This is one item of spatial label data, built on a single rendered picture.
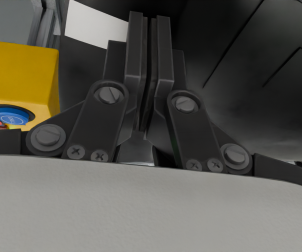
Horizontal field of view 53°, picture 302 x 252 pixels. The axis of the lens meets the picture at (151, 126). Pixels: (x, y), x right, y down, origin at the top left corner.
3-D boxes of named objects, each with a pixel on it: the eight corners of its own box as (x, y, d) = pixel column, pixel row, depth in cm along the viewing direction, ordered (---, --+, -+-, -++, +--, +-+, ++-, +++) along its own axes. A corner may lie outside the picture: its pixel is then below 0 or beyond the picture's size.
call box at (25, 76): (69, 92, 57) (61, 146, 53) (14, 86, 56) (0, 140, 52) (60, 39, 43) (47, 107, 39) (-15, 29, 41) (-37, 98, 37)
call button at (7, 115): (32, 116, 43) (30, 128, 43) (3, 113, 43) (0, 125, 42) (26, 104, 40) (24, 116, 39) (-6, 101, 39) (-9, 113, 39)
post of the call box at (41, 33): (55, 20, 55) (43, 80, 50) (38, 18, 55) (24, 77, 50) (53, 8, 52) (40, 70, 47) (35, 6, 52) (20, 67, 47)
